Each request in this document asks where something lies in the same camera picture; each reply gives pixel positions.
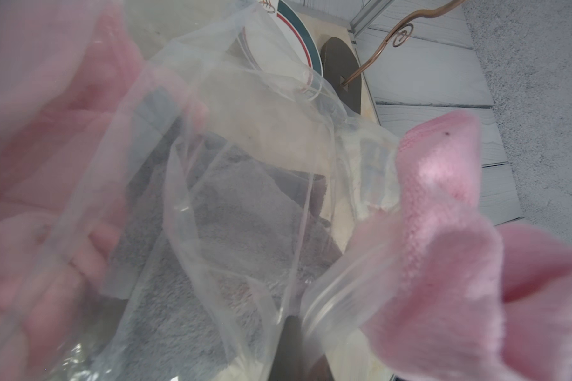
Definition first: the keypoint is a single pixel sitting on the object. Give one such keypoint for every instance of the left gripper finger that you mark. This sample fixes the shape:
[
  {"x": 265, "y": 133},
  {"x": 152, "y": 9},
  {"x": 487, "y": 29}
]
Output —
[{"x": 289, "y": 363}]

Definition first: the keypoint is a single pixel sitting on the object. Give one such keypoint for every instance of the grey fluffy towel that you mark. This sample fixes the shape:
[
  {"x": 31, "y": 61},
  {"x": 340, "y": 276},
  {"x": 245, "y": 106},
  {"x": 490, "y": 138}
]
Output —
[{"x": 223, "y": 245}]

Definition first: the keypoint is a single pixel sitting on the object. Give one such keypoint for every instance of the clear plastic vacuum bag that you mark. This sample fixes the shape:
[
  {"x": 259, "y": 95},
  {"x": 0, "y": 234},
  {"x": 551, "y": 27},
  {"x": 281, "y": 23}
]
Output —
[{"x": 72, "y": 74}]

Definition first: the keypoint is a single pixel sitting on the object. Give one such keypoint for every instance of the pink fluffy towel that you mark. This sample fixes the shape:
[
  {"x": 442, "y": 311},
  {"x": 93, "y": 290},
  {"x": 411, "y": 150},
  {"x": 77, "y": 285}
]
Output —
[{"x": 466, "y": 299}]

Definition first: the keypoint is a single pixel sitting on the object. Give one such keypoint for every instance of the metal cup stand dark base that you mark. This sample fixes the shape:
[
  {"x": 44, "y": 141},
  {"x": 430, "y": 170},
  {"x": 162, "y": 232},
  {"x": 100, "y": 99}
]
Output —
[{"x": 343, "y": 71}]

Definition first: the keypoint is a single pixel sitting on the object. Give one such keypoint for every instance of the white plate green red rim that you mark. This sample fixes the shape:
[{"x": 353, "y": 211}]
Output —
[{"x": 291, "y": 43}]

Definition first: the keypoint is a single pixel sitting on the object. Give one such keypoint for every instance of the right aluminium frame post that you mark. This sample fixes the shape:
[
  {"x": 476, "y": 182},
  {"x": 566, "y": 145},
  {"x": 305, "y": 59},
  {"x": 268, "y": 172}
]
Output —
[{"x": 370, "y": 11}]

